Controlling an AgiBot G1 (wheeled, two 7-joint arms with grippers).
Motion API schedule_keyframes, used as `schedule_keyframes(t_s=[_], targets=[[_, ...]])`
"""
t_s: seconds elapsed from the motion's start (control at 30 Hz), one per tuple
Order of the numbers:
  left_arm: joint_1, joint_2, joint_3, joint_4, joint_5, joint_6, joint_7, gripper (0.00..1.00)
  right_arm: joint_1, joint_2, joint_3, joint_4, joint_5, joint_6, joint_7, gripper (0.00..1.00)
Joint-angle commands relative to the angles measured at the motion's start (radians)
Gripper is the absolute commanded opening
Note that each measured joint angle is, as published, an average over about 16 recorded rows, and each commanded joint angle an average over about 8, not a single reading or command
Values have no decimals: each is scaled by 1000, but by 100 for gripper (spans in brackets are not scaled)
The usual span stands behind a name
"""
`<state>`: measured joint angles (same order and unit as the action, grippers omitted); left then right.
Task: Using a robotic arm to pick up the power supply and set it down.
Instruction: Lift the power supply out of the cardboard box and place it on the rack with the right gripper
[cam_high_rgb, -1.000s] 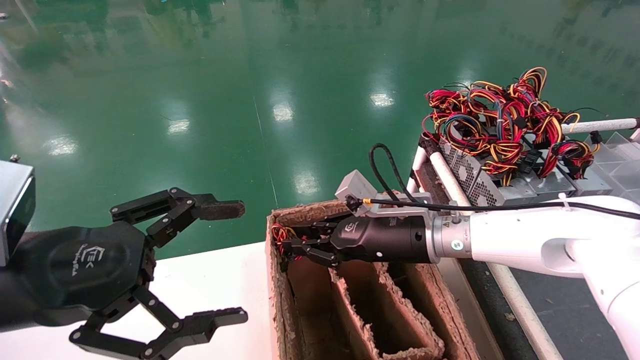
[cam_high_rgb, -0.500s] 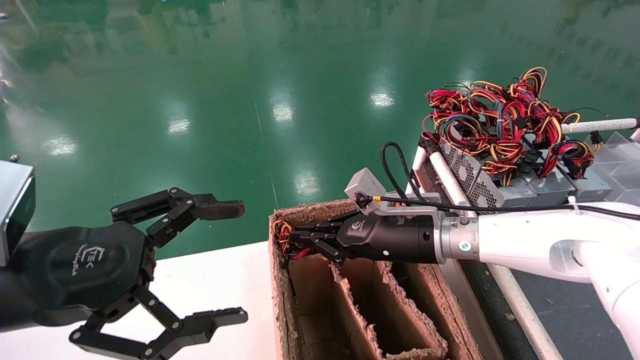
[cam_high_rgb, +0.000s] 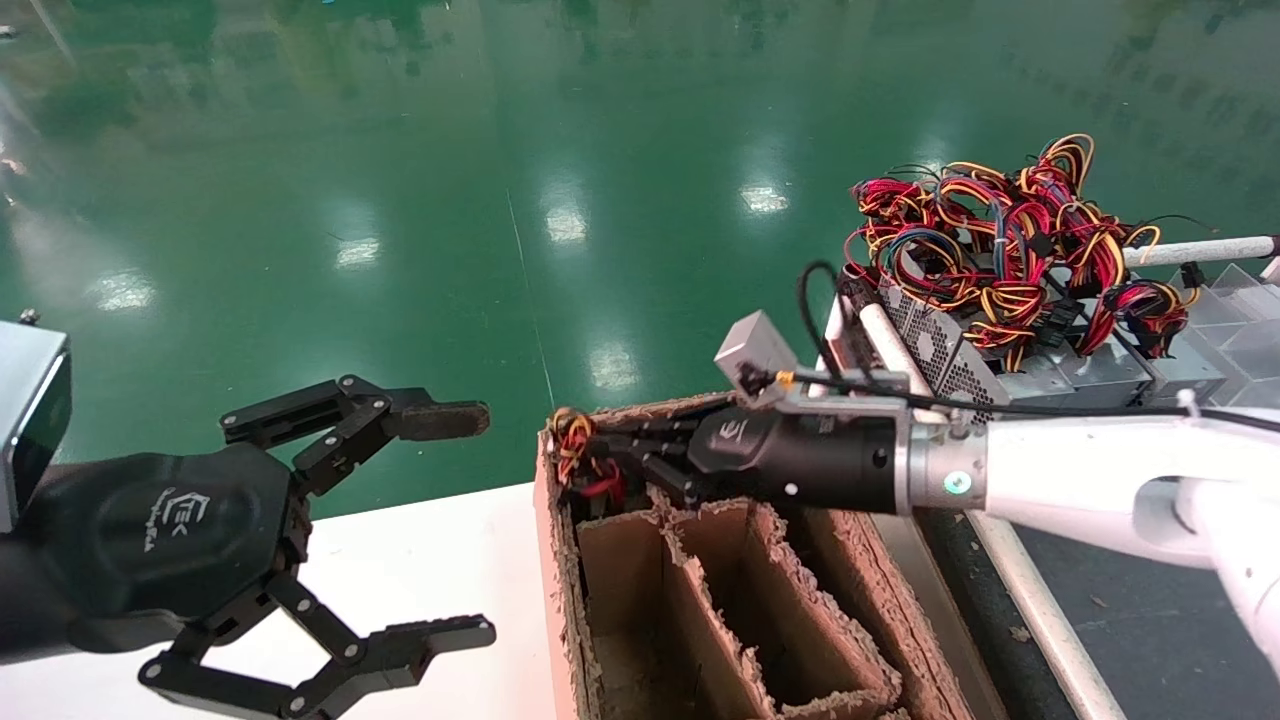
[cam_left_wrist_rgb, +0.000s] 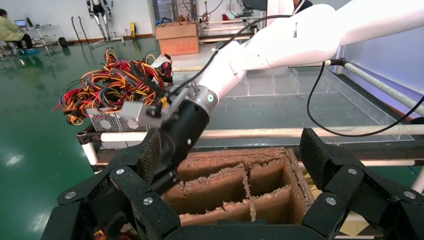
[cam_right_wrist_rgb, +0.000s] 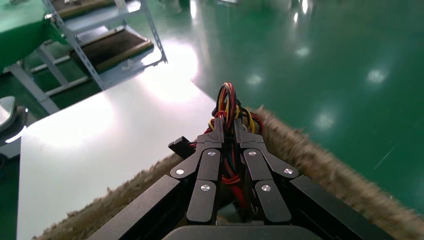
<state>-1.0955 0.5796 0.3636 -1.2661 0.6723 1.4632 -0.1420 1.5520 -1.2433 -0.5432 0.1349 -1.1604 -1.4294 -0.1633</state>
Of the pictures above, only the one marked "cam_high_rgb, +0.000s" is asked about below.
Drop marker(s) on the clear plastic bin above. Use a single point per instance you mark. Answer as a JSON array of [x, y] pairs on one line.
[[1250, 340]]

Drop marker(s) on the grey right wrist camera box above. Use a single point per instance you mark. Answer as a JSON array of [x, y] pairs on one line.
[[755, 345]]

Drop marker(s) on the pile of power supplies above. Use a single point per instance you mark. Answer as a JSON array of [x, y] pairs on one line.
[[1000, 407]]

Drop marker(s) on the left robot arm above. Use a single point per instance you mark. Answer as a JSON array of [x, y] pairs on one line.
[[25, 605]]

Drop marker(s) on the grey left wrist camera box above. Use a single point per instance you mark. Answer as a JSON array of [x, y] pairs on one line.
[[30, 420]]

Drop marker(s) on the white pipe frame cart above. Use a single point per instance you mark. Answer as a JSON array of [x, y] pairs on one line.
[[1053, 630]]

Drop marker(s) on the brown cardboard box with dividers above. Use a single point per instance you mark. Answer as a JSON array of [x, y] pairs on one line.
[[720, 600]]

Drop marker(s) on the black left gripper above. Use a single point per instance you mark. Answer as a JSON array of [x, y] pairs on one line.
[[170, 530]]

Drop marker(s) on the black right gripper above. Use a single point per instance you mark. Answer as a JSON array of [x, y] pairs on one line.
[[810, 460]]

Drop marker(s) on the dark cart shelf mat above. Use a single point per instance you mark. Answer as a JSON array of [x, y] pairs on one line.
[[1160, 640]]

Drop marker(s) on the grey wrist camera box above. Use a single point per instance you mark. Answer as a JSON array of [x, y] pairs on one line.
[[30, 420], [755, 345]]

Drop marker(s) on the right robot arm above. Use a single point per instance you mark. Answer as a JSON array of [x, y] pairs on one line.
[[1080, 470]]

